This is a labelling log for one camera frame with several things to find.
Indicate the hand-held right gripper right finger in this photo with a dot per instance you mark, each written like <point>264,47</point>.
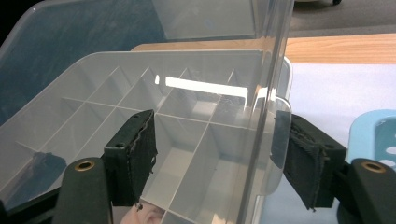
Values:
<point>311,158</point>

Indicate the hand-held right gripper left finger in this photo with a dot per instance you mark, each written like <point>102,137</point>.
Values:
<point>134,158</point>

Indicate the white divided storage box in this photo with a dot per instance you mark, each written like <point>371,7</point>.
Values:
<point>193,155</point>

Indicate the blue perforated plastic basket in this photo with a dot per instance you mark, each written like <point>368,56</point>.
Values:
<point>373,137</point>

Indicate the black sock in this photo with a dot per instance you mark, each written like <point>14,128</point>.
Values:
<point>28,189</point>
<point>43,174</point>

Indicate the translucent grey box lid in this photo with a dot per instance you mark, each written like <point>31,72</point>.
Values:
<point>77,37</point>

